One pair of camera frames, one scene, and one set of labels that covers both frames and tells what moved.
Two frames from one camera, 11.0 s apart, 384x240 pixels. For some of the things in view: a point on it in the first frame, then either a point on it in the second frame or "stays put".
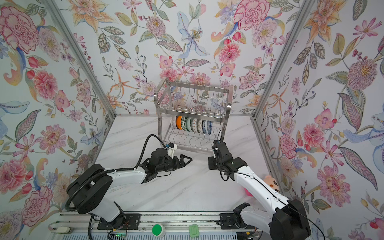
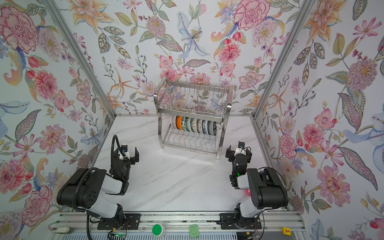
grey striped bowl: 173,121 stays put
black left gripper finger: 175,163 -> 115,154
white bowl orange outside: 178,120 stays put
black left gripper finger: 182,162 -> 136,155
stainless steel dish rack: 191,116 stays put
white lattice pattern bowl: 199,126 stays put
